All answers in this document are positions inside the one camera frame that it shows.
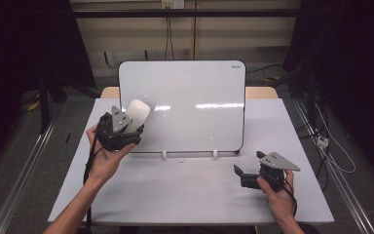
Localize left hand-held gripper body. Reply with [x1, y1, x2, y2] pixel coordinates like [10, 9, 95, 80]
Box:
[96, 105, 134, 152]

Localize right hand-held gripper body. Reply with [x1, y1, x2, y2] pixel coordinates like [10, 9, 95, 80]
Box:
[259, 151, 301, 193]

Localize white whiteboard eraser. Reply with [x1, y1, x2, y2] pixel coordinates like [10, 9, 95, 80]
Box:
[124, 98, 151, 135]

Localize white desktop whiteboard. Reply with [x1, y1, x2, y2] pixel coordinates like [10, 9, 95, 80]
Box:
[118, 59, 247, 156]

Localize person's right hand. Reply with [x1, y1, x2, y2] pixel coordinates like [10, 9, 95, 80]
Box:
[256, 170, 296, 223]

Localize person's left hand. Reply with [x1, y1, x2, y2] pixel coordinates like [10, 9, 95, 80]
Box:
[86, 125, 136, 186]

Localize white power adapter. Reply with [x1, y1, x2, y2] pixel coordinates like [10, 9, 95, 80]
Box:
[316, 136, 330, 149]

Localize black metal stand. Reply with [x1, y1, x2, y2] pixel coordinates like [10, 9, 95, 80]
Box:
[38, 72, 52, 135]

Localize black curtain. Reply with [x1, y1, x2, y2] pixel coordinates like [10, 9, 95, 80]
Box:
[282, 0, 374, 188]
[0, 0, 96, 170]

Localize black horizontal bar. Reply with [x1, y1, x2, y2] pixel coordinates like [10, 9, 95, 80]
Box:
[72, 9, 302, 19]

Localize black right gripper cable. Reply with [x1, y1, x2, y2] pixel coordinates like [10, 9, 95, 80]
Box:
[281, 177, 298, 217]

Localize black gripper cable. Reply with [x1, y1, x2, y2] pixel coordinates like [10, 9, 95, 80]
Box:
[83, 118, 105, 230]
[281, 177, 298, 217]

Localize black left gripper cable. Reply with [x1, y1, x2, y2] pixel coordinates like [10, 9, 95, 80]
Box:
[83, 118, 105, 230]

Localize aluminium floor rail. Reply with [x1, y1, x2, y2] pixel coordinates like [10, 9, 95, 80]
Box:
[0, 119, 58, 234]
[292, 98, 374, 234]

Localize white floor cable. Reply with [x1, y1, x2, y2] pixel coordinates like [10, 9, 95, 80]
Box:
[314, 102, 356, 175]

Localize black floor cable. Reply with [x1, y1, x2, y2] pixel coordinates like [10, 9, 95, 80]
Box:
[246, 62, 284, 83]

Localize black hanging cables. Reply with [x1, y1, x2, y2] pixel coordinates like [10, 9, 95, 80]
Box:
[165, 8, 175, 61]

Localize white wall socket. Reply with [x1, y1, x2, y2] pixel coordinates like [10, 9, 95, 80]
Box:
[161, 0, 186, 10]

